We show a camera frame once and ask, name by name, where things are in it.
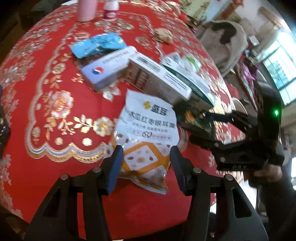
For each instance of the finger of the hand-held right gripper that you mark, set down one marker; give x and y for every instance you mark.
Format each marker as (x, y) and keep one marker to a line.
(205, 142)
(222, 118)

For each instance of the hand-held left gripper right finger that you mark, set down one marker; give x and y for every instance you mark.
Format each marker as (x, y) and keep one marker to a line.
(179, 170)

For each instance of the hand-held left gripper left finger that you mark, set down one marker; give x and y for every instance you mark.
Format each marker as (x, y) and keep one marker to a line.
(113, 170)

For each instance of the white orange snack packet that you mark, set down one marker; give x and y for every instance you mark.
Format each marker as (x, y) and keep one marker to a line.
(148, 129)

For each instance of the green white box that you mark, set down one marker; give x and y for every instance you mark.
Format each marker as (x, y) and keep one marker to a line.
(187, 69)

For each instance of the white brown carton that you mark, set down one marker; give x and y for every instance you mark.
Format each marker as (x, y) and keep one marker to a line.
(159, 78)

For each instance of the white blue box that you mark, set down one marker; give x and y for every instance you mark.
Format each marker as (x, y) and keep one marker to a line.
(108, 67)

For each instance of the blue plastic wrapper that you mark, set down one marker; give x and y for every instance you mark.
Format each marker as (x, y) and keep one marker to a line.
(97, 45)

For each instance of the person's right forearm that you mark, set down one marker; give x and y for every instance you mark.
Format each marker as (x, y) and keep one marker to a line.
(279, 204)

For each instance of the person's right hand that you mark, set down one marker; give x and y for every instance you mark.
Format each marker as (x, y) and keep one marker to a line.
(269, 173)

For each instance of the pink clothes pile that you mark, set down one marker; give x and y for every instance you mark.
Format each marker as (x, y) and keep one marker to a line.
(248, 71)

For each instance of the window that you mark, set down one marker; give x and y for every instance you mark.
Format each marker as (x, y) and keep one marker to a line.
(279, 69)

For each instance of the white fleece coat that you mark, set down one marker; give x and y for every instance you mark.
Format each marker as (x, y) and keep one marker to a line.
(222, 46)

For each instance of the crumpled brown paper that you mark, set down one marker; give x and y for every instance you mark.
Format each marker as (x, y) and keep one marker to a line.
(163, 35)

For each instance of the red gold floral tablecloth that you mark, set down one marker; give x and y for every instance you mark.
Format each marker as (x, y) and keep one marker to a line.
(57, 76)

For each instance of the yellow floral cloth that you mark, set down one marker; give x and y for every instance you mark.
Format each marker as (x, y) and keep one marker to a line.
(194, 8)

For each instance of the dark object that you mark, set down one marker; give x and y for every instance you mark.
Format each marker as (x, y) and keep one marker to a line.
(3, 129)

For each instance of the small white pink-label bottle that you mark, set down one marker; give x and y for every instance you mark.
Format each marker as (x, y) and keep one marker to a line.
(110, 11)

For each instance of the pink bottle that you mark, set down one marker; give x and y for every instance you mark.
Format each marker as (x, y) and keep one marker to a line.
(86, 10)

